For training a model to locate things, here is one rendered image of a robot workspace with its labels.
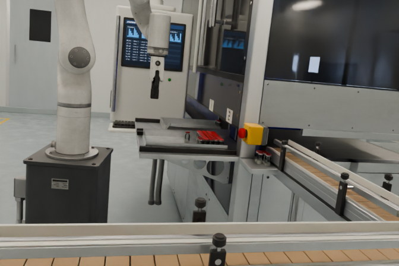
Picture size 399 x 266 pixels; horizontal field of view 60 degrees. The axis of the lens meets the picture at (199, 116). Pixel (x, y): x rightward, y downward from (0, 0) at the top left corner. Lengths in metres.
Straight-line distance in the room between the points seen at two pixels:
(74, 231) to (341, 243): 0.45
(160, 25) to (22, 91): 5.88
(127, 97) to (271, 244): 1.83
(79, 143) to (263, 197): 0.77
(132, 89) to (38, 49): 4.82
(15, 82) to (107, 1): 2.23
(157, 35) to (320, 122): 0.76
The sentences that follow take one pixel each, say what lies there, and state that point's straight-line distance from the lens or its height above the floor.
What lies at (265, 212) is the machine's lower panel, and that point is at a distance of 1.55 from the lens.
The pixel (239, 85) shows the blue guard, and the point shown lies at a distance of 1.47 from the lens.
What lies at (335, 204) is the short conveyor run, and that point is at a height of 0.90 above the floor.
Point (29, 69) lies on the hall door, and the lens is 7.05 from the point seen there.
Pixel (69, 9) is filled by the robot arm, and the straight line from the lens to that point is 1.30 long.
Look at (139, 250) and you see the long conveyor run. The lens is 0.57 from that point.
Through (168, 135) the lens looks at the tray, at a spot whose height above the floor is 0.89.
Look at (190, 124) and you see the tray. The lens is 2.02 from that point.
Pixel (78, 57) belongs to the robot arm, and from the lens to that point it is 1.24.
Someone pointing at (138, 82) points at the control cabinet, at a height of 1.07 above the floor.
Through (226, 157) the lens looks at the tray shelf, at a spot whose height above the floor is 0.88.
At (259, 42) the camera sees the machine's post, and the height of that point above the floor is 1.34.
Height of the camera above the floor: 1.25
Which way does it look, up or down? 9 degrees down
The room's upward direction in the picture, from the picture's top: 6 degrees clockwise
